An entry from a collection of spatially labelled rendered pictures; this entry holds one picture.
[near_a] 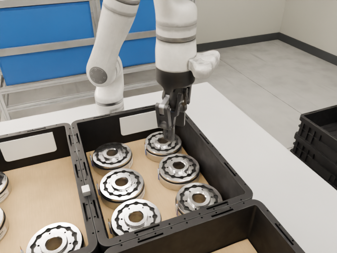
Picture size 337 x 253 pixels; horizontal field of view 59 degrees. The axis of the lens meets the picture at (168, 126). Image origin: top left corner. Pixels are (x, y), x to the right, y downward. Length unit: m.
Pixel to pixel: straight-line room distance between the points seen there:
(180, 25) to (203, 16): 3.34
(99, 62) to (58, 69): 1.69
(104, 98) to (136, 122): 0.17
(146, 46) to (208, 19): 1.41
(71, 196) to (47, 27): 1.85
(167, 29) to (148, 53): 2.18
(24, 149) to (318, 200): 0.82
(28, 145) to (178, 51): 0.48
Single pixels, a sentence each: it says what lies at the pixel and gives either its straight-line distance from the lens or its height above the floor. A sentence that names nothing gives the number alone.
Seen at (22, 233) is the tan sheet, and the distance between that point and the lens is 0.72.
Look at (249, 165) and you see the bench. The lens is 1.02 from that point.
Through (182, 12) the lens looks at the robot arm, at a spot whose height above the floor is 1.24.
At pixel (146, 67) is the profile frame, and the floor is 0.30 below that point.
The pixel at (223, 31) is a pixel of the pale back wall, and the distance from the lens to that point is 4.05.
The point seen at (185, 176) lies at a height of 0.86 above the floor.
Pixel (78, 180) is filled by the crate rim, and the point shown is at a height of 0.93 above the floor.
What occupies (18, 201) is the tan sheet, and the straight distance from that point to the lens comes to 0.78.
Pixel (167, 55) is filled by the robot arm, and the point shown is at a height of 1.17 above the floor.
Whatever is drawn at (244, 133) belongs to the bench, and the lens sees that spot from 1.16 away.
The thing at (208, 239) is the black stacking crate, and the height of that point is 0.87.
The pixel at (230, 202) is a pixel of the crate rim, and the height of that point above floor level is 0.93.
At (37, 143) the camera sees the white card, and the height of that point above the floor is 0.89.
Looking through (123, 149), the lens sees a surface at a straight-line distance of 0.80.
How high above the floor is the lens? 1.36
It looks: 34 degrees down
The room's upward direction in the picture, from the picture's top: straight up
